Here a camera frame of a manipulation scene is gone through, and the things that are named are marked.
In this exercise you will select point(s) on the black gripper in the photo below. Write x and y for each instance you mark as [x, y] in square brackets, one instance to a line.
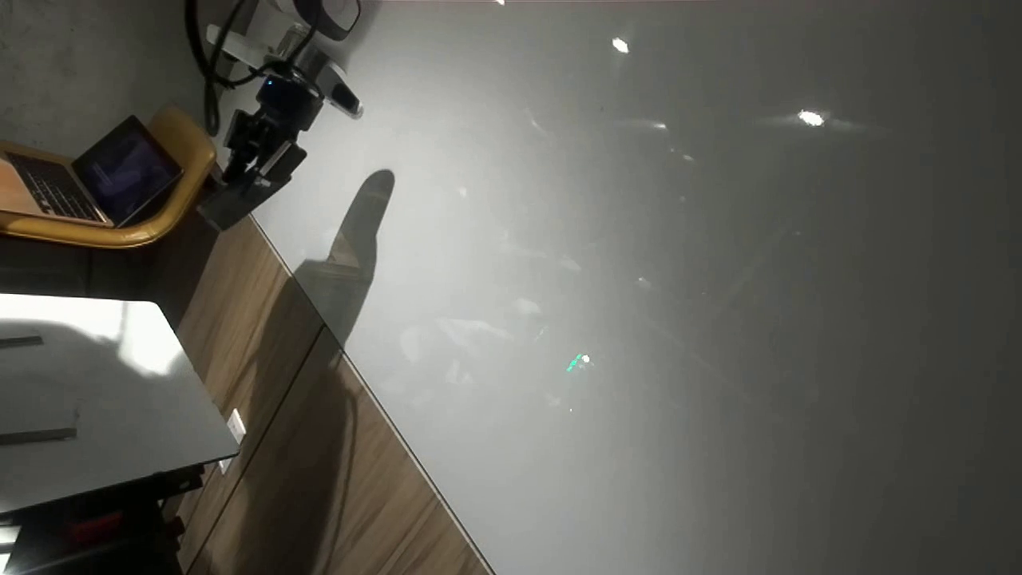
[287, 100]

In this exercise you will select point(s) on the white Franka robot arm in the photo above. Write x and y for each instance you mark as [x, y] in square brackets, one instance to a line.
[308, 22]

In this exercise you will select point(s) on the large white whiteboard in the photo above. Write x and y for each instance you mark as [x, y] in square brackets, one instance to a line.
[692, 321]

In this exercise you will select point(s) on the yellow wooden chair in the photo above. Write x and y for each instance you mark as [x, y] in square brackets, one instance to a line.
[176, 203]

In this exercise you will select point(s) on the open silver laptop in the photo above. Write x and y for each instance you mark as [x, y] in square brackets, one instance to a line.
[91, 178]

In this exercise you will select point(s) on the small white clip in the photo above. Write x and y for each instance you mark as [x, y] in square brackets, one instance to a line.
[236, 426]

